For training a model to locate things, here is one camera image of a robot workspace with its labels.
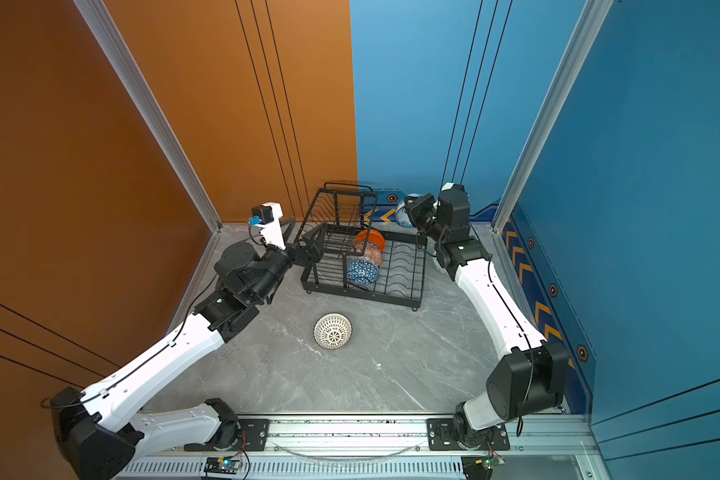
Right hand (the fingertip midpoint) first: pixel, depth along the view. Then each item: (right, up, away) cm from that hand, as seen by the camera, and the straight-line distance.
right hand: (398, 195), depth 75 cm
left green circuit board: (-44, -65, -4) cm, 79 cm away
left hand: (-20, -7, -9) cm, 23 cm away
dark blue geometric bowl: (-10, -21, +28) cm, 36 cm away
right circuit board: (+19, -66, -4) cm, 68 cm away
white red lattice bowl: (-18, -38, +15) cm, 45 cm away
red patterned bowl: (-8, -14, +8) cm, 18 cm away
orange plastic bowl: (-6, -9, +35) cm, 37 cm away
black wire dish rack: (-15, 0, +24) cm, 29 cm away
